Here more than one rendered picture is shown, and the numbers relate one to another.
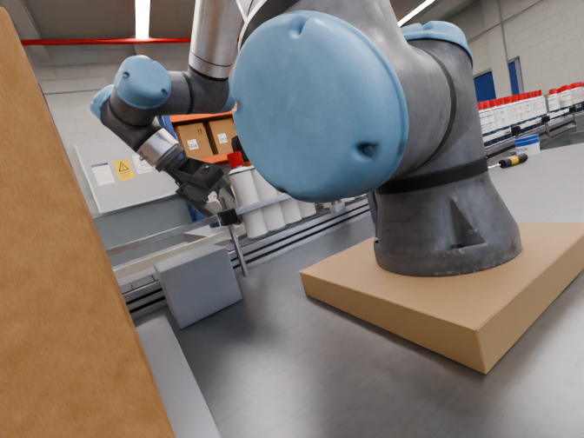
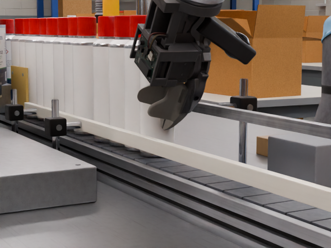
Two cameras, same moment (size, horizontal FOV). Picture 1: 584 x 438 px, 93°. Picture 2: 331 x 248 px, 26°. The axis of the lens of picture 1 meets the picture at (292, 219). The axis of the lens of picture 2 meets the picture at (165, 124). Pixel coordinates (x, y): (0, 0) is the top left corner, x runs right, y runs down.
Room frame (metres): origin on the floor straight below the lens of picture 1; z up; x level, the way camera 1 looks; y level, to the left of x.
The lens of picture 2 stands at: (0.64, 1.13, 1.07)
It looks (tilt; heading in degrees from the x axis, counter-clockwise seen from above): 8 degrees down; 271
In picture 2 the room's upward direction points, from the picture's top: straight up
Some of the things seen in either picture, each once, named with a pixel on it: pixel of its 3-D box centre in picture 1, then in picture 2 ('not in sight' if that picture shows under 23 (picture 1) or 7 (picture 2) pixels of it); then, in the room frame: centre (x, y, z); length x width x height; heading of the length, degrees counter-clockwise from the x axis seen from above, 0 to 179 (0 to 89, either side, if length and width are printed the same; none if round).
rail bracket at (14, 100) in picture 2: not in sight; (22, 119); (0.94, -0.23, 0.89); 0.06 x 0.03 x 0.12; 30
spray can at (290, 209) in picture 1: (282, 184); (124, 80); (0.72, 0.00, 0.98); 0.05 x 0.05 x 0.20
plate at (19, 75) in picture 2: not in sight; (18, 87); (0.97, -0.36, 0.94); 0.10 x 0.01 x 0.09; 120
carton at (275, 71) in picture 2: not in sight; (251, 50); (0.32, -1.97, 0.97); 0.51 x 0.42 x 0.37; 33
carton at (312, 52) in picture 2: not in sight; (304, 39); (-0.40, -4.81, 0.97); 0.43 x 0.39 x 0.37; 25
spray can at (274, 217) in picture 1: (265, 189); (140, 82); (0.69, 0.04, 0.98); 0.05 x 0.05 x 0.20
